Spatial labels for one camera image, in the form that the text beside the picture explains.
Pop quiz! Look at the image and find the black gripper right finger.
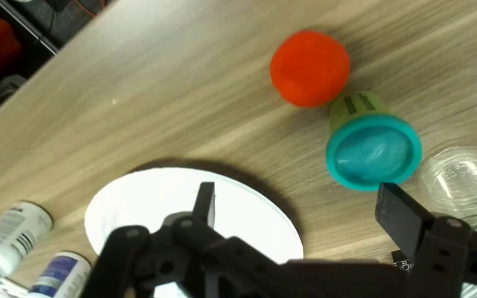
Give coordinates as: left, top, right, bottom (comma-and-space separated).
374, 183, 477, 298

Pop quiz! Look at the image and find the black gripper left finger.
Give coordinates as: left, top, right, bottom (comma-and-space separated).
80, 181, 285, 298

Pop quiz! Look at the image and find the white paper plate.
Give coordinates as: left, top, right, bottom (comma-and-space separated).
83, 166, 306, 298

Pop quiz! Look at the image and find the white pill bottle blue label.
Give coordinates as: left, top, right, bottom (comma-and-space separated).
0, 201, 56, 279
27, 250, 94, 298

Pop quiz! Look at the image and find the teal lid dough container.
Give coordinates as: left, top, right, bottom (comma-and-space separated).
325, 90, 424, 194

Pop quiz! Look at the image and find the red ball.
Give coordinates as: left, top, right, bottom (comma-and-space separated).
268, 29, 354, 110

